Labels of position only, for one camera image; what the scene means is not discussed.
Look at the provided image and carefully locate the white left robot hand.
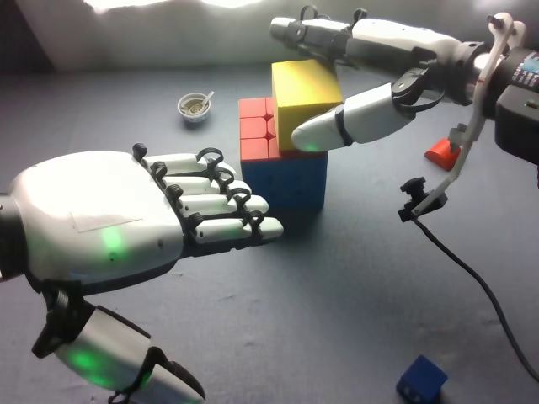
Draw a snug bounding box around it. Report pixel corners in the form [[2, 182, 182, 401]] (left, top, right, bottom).
[[6, 142, 285, 404]]

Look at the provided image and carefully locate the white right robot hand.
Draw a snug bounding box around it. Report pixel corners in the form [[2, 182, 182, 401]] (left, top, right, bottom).
[[269, 4, 467, 153]]

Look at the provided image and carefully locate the large yellow block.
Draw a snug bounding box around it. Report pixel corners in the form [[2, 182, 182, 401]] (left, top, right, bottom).
[[271, 58, 343, 152]]

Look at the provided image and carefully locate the red half-cylinder block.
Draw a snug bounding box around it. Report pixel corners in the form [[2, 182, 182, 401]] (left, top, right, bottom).
[[424, 137, 461, 172]]

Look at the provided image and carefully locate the Rubik's cube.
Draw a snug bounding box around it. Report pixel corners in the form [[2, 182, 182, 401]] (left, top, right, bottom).
[[237, 96, 329, 214]]

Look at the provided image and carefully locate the blue block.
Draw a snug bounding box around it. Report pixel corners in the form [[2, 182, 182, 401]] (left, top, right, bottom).
[[395, 354, 448, 404]]

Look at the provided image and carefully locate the small bowl with spoon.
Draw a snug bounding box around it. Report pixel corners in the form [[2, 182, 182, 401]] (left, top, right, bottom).
[[176, 91, 216, 127]]

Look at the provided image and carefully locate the white backdrop sheet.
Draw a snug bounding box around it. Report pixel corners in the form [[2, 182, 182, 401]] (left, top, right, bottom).
[[16, 0, 539, 72]]

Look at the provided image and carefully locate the grey table cloth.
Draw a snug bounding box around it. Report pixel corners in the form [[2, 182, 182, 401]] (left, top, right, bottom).
[[0, 54, 539, 404]]

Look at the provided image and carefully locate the black camera cable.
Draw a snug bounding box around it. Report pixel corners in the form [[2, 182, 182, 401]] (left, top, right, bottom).
[[412, 216, 539, 382]]

